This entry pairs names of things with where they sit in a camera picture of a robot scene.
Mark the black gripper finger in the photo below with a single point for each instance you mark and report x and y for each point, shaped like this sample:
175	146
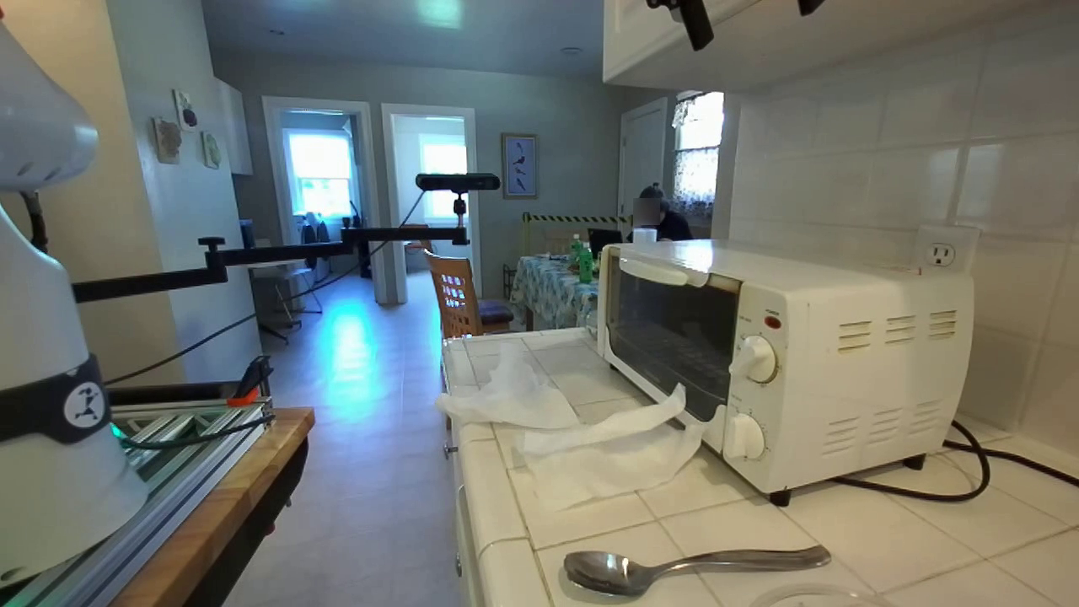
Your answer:
693	17
807	6

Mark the white paper towel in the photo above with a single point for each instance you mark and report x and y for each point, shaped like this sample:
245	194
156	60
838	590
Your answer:
622	454
501	382

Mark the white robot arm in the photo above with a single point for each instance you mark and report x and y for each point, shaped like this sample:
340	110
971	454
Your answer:
66	479

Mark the upper white cabinet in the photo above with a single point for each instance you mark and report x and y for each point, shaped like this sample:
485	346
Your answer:
758	41

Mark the seated person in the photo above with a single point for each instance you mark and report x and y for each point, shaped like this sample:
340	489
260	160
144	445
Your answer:
650	211

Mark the green bottle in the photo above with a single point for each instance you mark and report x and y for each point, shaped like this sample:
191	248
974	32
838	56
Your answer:
581	258

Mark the floral cloth table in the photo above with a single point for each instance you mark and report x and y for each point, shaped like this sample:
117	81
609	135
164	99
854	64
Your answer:
550	294

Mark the white toaster oven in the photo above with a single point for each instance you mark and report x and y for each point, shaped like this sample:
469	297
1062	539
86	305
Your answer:
797	373

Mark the wooden chair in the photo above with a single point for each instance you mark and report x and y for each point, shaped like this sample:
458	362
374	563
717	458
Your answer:
458	307

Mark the metal spoon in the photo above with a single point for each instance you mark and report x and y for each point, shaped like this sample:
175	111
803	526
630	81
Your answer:
628	576

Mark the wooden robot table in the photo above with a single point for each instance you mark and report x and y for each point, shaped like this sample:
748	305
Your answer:
215	539

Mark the framed wall picture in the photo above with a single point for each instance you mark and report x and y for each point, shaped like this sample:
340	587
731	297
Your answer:
520	166

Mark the white wall outlet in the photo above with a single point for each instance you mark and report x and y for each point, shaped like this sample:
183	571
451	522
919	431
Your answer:
946	248

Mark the black stereo camera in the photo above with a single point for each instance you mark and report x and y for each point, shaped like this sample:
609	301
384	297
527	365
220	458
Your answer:
457	182

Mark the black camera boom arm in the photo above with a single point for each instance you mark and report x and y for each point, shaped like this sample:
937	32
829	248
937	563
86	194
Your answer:
246	258

